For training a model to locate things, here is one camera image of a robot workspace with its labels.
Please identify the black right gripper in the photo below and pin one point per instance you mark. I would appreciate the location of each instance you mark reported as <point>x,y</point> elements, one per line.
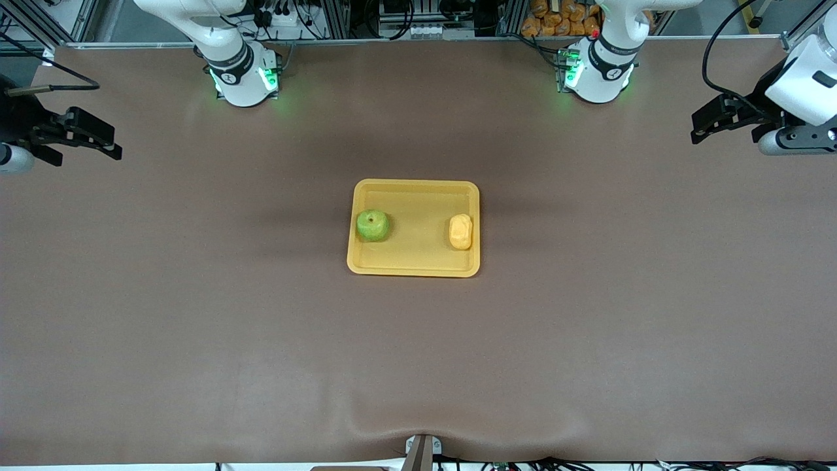
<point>19,121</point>

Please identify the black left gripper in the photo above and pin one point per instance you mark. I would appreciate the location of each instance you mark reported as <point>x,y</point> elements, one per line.
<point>757,108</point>

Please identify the yellow potato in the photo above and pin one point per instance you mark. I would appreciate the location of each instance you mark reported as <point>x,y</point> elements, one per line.
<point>460,232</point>

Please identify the green apple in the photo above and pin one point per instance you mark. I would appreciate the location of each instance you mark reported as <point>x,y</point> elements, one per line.
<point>373,226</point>

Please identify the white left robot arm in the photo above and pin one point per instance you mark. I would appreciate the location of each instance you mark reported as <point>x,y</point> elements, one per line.
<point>605,72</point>

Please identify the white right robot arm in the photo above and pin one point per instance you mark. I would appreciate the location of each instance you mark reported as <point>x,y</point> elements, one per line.
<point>239,72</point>

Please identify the yellow plastic tray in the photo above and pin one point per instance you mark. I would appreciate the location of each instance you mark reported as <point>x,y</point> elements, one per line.
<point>418,229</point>

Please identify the orange packaged snacks pile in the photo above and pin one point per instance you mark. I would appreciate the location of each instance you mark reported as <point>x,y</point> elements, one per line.
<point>556,23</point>

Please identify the white power strip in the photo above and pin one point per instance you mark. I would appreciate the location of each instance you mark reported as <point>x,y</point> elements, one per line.
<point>288,19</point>

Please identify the large table cover mat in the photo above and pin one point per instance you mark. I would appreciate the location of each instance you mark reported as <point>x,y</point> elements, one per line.
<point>196,360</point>

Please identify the aluminium frame strut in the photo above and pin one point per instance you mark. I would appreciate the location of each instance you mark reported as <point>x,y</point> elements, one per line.
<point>39,26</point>
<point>801,29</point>

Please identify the aluminium table edge rail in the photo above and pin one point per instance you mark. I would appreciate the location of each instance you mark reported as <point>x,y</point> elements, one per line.
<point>392,40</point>

